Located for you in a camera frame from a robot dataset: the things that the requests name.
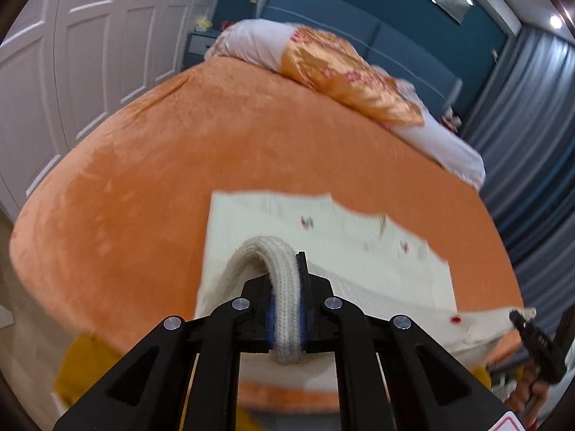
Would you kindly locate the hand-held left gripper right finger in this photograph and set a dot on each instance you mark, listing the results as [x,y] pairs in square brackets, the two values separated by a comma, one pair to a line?
[305,323]

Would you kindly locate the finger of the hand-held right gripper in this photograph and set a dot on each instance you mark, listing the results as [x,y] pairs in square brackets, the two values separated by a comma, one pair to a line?
[534,337]

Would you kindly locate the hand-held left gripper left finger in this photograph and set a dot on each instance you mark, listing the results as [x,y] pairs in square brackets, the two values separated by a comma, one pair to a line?
[270,319]

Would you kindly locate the cream knitted sweater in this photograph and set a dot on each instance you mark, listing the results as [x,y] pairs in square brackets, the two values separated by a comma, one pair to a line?
[341,251]

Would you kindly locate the person's right hand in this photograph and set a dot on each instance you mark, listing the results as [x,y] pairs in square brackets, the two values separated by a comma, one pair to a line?
[528,397]

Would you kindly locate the orange fleece blanket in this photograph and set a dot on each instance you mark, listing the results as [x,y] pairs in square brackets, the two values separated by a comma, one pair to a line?
[170,175]

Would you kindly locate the grey-blue curtain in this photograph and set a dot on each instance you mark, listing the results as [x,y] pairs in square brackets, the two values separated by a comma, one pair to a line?
[530,143]

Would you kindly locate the small plush toy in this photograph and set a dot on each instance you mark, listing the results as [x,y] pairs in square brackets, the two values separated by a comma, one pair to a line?
[449,121]

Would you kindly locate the white long pillow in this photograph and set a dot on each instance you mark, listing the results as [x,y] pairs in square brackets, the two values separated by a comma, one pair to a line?
[256,42]

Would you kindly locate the blue nightstand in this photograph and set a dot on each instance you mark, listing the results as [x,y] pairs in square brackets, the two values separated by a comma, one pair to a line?
[202,45]

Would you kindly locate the yellow tissue pack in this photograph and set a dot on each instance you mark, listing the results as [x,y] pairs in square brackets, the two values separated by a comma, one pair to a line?
[203,22]

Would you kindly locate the blue padded headboard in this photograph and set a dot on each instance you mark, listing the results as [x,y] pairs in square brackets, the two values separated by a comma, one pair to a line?
[359,18]

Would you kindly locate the white wardrobe doors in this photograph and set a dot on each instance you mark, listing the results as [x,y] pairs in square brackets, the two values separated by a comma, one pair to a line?
[85,54]

